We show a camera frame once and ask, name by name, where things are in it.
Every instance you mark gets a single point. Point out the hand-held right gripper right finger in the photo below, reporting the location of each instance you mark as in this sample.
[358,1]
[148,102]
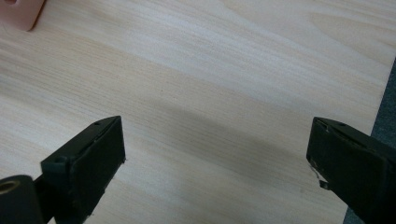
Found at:
[351,161]

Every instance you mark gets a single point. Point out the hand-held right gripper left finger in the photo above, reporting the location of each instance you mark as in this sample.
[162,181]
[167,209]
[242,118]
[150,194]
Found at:
[90,165]

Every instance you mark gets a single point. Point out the pink box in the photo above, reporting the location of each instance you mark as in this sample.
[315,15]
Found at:
[21,12]

